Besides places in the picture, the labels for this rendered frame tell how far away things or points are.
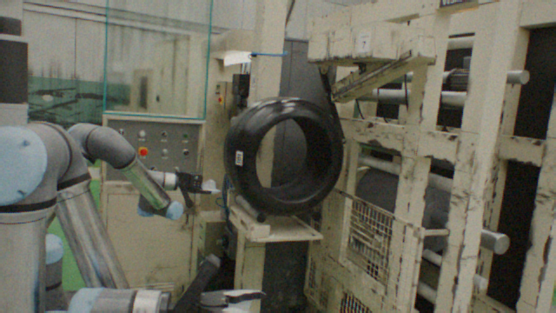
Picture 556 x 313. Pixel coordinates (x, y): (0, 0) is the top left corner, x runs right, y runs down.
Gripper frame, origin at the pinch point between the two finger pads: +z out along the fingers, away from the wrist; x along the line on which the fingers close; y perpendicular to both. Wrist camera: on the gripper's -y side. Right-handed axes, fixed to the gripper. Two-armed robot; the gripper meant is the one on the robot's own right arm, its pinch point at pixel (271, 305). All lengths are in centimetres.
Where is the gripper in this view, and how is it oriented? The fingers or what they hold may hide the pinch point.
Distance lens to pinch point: 84.4
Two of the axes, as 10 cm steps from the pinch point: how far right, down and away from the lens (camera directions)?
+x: 1.0, 0.1, -10.0
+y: -0.8, 10.0, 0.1
